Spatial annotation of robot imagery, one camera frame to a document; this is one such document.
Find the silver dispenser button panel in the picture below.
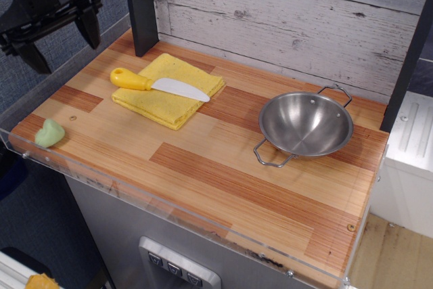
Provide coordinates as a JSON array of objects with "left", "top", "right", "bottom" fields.
[{"left": 139, "top": 236, "right": 222, "bottom": 288}]

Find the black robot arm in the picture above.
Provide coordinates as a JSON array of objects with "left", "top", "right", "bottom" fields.
[{"left": 1, "top": 0, "right": 102, "bottom": 74}]

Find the clear acrylic table guard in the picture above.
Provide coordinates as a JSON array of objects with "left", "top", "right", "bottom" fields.
[{"left": 3, "top": 32, "right": 388, "bottom": 287}]

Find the yellow handled white knife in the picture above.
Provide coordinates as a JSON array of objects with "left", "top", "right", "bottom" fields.
[{"left": 110, "top": 68, "right": 210, "bottom": 102}]

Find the dark right post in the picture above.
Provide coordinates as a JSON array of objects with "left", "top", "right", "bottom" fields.
[{"left": 380, "top": 0, "right": 432, "bottom": 133}]

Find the yellow black object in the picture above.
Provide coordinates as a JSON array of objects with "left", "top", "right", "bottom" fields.
[{"left": 24, "top": 273, "right": 60, "bottom": 289}]

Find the dark left post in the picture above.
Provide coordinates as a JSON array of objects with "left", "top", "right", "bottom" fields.
[{"left": 127, "top": 0, "right": 159, "bottom": 57}]

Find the white side cabinet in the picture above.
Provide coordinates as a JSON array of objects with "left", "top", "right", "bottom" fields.
[{"left": 370, "top": 91, "right": 432, "bottom": 238}]

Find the dark post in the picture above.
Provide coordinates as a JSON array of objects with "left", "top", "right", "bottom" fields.
[
  {"left": 127, "top": 0, "right": 159, "bottom": 57},
  {"left": 380, "top": 0, "right": 432, "bottom": 133}
]

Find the silver toy fridge cabinet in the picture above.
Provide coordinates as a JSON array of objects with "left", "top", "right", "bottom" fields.
[{"left": 67, "top": 177, "right": 342, "bottom": 288}]

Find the yellow folded cloth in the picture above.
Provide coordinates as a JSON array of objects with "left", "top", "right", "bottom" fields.
[{"left": 110, "top": 53, "right": 225, "bottom": 130}]

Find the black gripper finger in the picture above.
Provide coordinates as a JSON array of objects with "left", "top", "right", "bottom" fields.
[
  {"left": 76, "top": 9, "right": 101, "bottom": 49},
  {"left": 15, "top": 43, "right": 51, "bottom": 74}
]

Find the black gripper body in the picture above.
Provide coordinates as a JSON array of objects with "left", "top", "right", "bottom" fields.
[{"left": 1, "top": 0, "right": 102, "bottom": 55}]

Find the stainless steel bowl with handles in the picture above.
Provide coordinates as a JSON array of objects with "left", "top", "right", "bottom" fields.
[{"left": 254, "top": 85, "right": 354, "bottom": 168}]

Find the light green toy broccoli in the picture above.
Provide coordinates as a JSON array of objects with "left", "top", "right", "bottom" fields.
[{"left": 35, "top": 118, "right": 66, "bottom": 148}]

